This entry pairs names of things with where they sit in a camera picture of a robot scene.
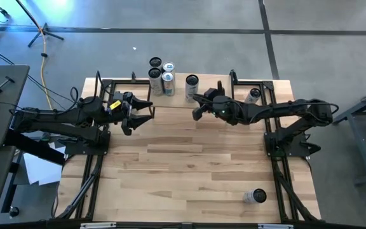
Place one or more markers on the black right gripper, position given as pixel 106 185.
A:
pixel 226 109

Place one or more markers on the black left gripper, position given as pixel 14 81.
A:
pixel 119 114

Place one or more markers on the white Celsius can palm print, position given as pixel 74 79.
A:
pixel 191 92
pixel 252 96

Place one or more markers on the white Celsius Tropical can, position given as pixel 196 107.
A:
pixel 155 62
pixel 156 86

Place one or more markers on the blue silver Red Bull can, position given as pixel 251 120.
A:
pixel 169 87
pixel 168 66

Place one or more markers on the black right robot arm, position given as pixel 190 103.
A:
pixel 281 109

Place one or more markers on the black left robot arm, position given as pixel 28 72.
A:
pixel 52 117

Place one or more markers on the yellow label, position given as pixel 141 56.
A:
pixel 115 104

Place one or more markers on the white Celsius Arctic can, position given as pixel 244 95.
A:
pixel 253 196

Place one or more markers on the black beam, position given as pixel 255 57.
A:
pixel 33 146

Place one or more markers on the white paper sheets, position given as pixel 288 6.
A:
pixel 43 168

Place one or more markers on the black tripod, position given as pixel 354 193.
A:
pixel 44 30

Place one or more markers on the black caster wheel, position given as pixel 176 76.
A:
pixel 14 212

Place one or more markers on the wooden shelf black metal frame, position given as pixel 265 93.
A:
pixel 176 100

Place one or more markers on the black aluminium rig frame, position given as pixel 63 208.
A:
pixel 268 85

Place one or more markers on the silver bracket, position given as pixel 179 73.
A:
pixel 97 225
pixel 275 226

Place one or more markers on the grey metal table frame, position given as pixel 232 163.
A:
pixel 361 146

